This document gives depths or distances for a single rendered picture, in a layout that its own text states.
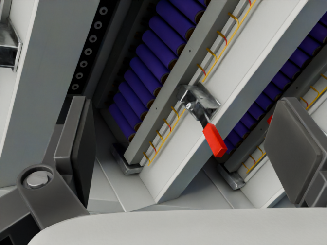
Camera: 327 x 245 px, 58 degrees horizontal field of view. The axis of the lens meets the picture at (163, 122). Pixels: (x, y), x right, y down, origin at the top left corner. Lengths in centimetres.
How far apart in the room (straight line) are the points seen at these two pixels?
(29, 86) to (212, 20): 18
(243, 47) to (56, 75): 18
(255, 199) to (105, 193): 26
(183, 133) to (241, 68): 11
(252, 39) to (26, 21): 20
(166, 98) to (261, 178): 25
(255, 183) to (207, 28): 30
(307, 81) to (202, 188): 22
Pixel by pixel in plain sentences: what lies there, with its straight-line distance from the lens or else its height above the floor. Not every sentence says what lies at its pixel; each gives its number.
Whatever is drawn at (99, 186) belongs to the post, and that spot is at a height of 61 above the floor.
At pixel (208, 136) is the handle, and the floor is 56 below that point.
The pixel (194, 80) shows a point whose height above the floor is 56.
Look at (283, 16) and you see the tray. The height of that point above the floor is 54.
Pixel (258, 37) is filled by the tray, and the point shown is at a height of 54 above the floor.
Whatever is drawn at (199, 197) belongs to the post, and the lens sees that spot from 47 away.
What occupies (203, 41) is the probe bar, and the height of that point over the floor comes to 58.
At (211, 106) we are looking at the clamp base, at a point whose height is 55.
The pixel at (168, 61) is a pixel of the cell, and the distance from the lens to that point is 35.
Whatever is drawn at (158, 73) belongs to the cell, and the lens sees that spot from 36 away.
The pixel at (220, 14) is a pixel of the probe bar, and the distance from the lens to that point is 31.
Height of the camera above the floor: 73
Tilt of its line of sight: 27 degrees down
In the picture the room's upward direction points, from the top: 76 degrees counter-clockwise
